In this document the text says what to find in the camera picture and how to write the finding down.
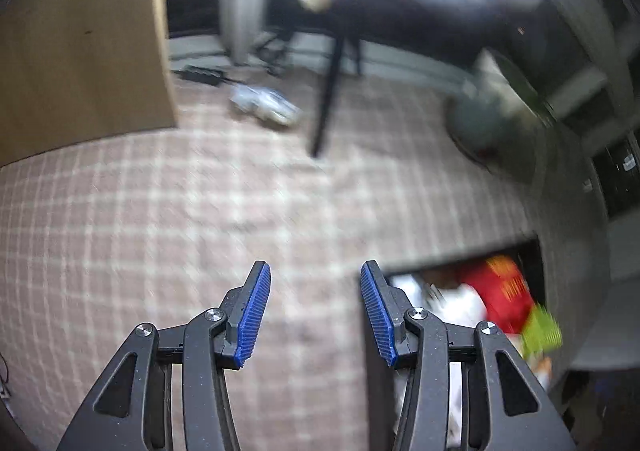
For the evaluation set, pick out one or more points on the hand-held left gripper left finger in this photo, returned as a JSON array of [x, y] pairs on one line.
[[252, 318]]

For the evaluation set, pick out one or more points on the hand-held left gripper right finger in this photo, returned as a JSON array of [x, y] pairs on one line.
[[376, 318]]

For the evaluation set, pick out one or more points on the black storage box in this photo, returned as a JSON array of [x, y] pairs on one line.
[[530, 256]]

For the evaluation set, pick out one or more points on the lime green packet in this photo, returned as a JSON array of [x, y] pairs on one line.
[[542, 331]]

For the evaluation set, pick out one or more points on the white packet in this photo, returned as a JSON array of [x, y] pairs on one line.
[[465, 311]]

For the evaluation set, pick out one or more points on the red bag with yellow print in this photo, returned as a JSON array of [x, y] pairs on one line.
[[500, 296]]

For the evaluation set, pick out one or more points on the white crumpled object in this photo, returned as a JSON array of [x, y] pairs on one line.
[[265, 103]]

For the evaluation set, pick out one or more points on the black power adapter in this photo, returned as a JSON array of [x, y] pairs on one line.
[[200, 75]]

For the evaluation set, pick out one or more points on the black table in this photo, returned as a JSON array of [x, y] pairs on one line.
[[400, 6]]

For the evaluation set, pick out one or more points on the large cardboard box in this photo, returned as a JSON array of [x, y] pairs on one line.
[[80, 41]]

